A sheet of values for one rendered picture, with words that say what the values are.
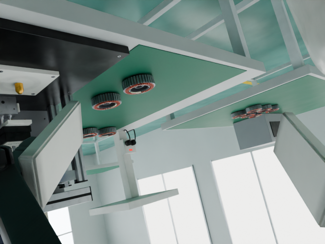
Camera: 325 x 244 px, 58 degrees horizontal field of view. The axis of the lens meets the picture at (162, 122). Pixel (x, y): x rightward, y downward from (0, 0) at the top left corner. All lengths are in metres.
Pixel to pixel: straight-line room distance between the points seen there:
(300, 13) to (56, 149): 0.14
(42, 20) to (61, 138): 0.50
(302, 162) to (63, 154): 0.13
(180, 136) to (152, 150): 0.90
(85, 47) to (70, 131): 0.55
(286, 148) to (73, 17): 0.56
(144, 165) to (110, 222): 2.10
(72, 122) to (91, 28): 0.52
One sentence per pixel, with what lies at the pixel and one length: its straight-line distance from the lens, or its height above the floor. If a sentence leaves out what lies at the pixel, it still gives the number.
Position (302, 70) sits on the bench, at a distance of 1.73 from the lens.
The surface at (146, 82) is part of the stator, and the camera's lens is 0.97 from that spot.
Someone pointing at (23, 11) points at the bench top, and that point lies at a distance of 0.63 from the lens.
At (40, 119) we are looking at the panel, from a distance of 1.12.
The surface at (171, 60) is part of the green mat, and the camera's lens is 0.94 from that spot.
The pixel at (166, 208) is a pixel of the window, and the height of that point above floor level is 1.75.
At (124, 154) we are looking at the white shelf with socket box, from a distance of 1.83.
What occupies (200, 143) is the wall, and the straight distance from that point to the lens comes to 5.88.
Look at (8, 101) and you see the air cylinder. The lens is 0.96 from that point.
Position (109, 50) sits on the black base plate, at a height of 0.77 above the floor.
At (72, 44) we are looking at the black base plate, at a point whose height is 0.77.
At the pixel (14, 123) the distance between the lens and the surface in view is 0.83.
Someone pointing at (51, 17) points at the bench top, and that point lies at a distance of 0.65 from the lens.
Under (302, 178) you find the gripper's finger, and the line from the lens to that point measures 0.17.
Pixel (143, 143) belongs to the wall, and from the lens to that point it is 6.96.
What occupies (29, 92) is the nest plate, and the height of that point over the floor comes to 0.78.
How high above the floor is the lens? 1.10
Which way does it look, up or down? 11 degrees down
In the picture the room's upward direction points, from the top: 167 degrees clockwise
